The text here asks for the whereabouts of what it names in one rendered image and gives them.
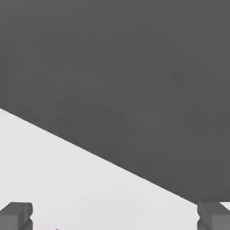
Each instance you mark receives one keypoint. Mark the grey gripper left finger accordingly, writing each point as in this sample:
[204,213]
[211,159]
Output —
[15,215]

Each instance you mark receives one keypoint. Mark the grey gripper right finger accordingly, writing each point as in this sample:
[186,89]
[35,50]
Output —
[214,217]

